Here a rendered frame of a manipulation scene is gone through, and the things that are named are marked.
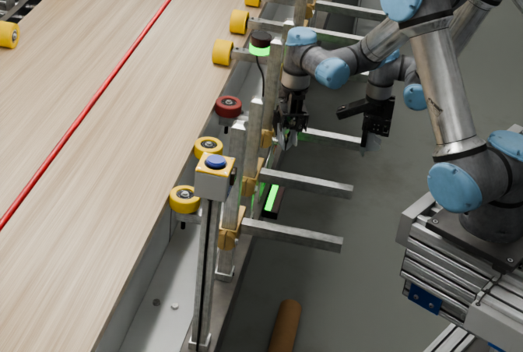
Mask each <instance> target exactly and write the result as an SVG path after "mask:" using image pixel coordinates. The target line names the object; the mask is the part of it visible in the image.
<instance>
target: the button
mask: <svg viewBox="0 0 523 352"><path fill-rule="evenodd" d="M206 163H207V164H208V165H209V166H210V167H222V166H224V165H225V163H226V159H225V158H224V157H223V156H221V155H218V154H213V155H210V156H208V157H207V158H206Z"/></svg>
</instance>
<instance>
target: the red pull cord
mask: <svg viewBox="0 0 523 352"><path fill-rule="evenodd" d="M170 2H171V0H166V1H165V2H164V3H163V4H162V5H161V7H160V8H159V10H158V11H157V12H156V14H155V15H154V16H153V18H152V19H151V20H150V21H149V23H148V24H147V25H146V27H145V28H144V30H143V31H142V32H141V33H140V34H139V36H138V37H137V39H136V40H135V42H134V43H133V44H132V46H131V47H130V48H129V49H128V50H127V52H126V53H125V55H124V56H123V57H122V59H121V60H120V61H119V63H118V64H117V65H116V66H115V68H114V69H113V71H112V72H111V74H110V75H109V76H108V77H107V78H106V80H105V81H104V83H103V84H102V85H101V87H100V88H99V89H98V91H97V92H96V93H95V94H94V95H93V97H92V98H91V100H90V101H89V103H88V104H87V105H86V106H85V107H84V109H83V110H82V112H81V113H80V114H79V116H78V117H77V119H76V120H75V121H74V122H73V123H72V125H71V126H70V127H69V129H68V130H67V132H66V133H65V134H64V135H63V136H62V138H61V139H60V141H59V142H58V144H57V145H56V146H55V148H54V149H53V150H52V151H51V153H50V154H49V155H48V157H47V158H46V160H45V161H44V162H43V163H42V164H41V166H40V167H39V168H38V170H37V171H36V173H35V174H34V175H33V177H32V178H31V179H30V180H29V182H28V183H27V184H26V186H25V187H24V189H23V190H22V191H21V193H20V194H19V195H18V196H17V197H16V199H15V200H14V202H13V203H12V205H11V206H10V207H9V208H8V209H7V211H6V212H5V214H4V215H3V216H2V218H1V219H0V232H1V230H2V229H3V227H4V226H5V225H6V224H7V223H8V221H9V220H10V218H11V217H12V215H13V214H14V213H15V211H16V210H17V209H18V208H19V206H20V205H21V203H22V202H23V200H24V199H25V198H26V197H27V196H28V194H29V193H30V191H31V190H32V188H33V187H34V186H35V184H36V183H37V182H38V181H39V179H40V178H41V176H42V175H43V173H44V172H45V171H46V170H47V168H48V167H49V166H50V164H51V163H52V161H53V160H54V159H55V157H56V156H57V155H58V153H59V152H60V151H61V149H62V148H63V146H64V145H65V144H66V143H67V142H68V140H69V139H70V137H71V136H72V134H73V133H74V131H75V130H76V129H77V128H78V127H79V125H80V124H81V122H82V121H83V119H84V118H85V117H86V116H87V114H88V113H89V112H90V110H91V109H92V107H93V106H94V104H95V103H96V102H97V101H98V100H99V98H100V96H101V95H102V94H103V92H104V91H105V90H106V88H107V87H108V86H109V85H110V83H111V82H112V80H113V79H114V77H115V76H116V75H117V74H118V72H119V71H120V70H121V68H122V67H123V65H124V64H125V63H126V61H127V60H128V59H129V57H130V56H131V55H132V53H133V52H134V50H135V49H136V48H137V47H138V46H139V44H140V43H141V41H142V40H143V38H144V37H145V35H146V34H147V33H148V32H149V30H150V29H151V28H152V26H153V25H154V23H155V22H156V21H157V20H158V18H159V17H160V15H161V14H162V13H163V11H164V10H165V8H166V7H167V6H168V5H169V4H170Z"/></svg>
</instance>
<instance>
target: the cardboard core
mask: <svg viewBox="0 0 523 352"><path fill-rule="evenodd" d="M301 310H302V308H301V305H300V304H299V303H298V302H297V301H295V300H292V299H286V300H284V301H282V302H281V304H280V306H279V312H278V315H277V318H276V323H275V326H274V329H273V333H272V338H271V341H270V344H269V349H268V352H292V350H293V344H294V340H295V336H296V333H297V327H298V323H299V320H300V313H301Z"/></svg>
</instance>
